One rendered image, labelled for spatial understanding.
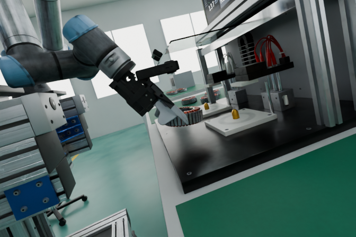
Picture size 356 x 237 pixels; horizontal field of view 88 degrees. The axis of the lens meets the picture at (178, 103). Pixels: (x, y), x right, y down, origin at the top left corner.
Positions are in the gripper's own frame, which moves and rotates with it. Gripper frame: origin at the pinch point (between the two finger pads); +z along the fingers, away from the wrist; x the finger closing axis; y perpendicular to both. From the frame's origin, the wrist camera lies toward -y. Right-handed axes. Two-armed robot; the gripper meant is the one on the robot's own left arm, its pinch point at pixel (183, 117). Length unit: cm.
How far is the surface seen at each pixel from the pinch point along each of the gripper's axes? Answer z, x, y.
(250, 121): 12.2, 6.5, -10.9
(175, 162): 2.2, 11.9, 8.7
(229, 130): 8.9, 7.7, -5.2
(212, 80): 4.4, -21.9, -19.8
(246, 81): 5.5, 2.6, -19.1
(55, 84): -172, -471, 145
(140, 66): -55, -472, -38
